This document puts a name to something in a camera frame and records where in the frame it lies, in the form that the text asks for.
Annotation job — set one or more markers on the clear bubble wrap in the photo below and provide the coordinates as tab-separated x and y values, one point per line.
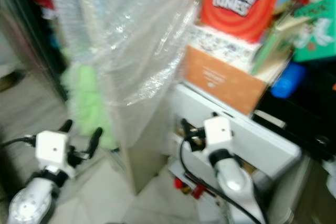
131	40

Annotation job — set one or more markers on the blue container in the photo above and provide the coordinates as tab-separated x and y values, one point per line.
289	80

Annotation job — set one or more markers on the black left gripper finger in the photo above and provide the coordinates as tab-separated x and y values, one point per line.
96	140
65	126

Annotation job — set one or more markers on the white cabinet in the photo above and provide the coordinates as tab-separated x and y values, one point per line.
260	140

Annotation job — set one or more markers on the orange cardboard box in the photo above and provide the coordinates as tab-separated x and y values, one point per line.
223	80

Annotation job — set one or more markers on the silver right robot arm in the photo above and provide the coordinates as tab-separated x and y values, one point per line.
233	182

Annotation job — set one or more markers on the white patterned box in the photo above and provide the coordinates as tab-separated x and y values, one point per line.
226	40

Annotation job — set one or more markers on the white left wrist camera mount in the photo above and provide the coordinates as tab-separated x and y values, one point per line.
52	150

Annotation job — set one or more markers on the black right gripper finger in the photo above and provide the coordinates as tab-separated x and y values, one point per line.
184	126

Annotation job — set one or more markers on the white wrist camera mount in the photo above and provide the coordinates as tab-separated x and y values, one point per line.
52	150
220	132

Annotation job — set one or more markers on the beige wooden wardrobe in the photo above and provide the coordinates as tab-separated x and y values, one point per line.
139	153

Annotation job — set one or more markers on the red Looney Tunes box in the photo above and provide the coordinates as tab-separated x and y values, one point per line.
241	1

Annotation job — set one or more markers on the black shelf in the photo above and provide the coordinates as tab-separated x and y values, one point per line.
307	124

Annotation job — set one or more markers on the light green ruffled dress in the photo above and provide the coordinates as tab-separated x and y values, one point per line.
92	98

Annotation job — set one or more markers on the red toy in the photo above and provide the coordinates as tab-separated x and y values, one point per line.
189	187

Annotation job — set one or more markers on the green book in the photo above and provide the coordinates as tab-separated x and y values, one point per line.
317	35

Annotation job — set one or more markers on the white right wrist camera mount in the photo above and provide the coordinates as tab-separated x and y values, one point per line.
220	132

